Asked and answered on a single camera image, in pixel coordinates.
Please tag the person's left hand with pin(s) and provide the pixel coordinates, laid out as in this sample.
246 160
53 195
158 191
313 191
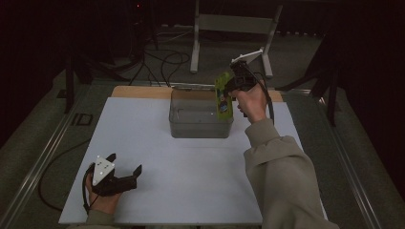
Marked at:
103 202

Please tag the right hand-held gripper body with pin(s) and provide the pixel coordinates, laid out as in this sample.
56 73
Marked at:
241 79

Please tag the dark tripod stand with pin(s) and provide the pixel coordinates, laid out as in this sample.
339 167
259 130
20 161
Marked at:
69 86
332 95

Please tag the white metal stand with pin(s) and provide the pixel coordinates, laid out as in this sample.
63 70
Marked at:
234 24

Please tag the black rectangular floor frame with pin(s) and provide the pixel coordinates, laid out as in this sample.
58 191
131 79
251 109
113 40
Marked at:
76 119

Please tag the clear plastic storage box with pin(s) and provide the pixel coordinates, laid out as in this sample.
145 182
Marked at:
196 120

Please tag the person's right hand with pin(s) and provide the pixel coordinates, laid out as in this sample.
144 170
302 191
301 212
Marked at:
252 104

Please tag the metal floor rail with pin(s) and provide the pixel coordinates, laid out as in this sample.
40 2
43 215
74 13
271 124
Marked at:
350 171
38 165

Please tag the white table mat board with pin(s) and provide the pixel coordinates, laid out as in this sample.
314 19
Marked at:
175 168

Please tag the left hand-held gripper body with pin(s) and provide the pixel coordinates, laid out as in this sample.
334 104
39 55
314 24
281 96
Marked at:
111 187

